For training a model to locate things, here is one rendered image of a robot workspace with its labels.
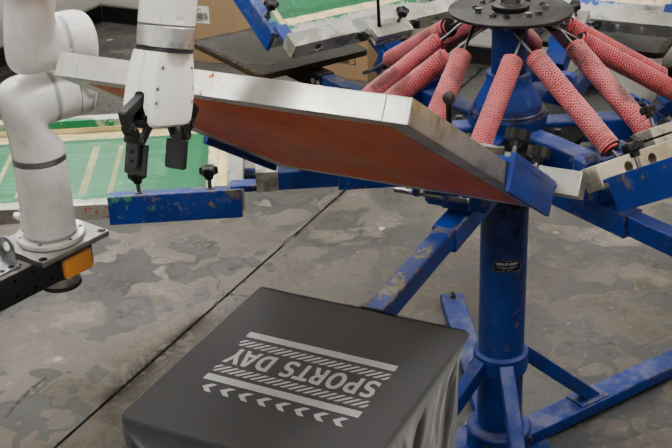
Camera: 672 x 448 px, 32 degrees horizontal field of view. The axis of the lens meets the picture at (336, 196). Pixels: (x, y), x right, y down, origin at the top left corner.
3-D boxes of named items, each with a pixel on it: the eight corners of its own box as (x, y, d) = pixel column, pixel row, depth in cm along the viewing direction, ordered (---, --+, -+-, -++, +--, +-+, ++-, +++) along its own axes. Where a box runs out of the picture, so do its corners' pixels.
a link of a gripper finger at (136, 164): (130, 121, 152) (127, 172, 153) (115, 122, 149) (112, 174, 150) (151, 124, 151) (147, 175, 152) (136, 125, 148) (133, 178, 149)
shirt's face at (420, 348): (356, 484, 180) (356, 481, 179) (120, 417, 198) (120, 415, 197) (466, 332, 218) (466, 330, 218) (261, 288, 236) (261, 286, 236)
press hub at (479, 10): (543, 513, 314) (568, 21, 258) (408, 476, 330) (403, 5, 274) (583, 432, 345) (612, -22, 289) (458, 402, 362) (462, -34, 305)
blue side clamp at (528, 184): (508, 192, 199) (516, 152, 199) (480, 188, 201) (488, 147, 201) (549, 216, 226) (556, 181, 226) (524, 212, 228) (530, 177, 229)
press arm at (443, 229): (286, 456, 200) (284, 427, 198) (255, 448, 203) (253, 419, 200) (516, 181, 301) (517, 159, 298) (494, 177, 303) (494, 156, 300)
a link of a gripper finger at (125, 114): (154, 84, 154) (152, 127, 155) (118, 89, 147) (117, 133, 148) (161, 85, 153) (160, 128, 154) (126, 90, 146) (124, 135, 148)
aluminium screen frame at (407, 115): (407, 125, 155) (413, 97, 156) (53, 75, 180) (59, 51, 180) (545, 210, 227) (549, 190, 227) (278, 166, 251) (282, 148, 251)
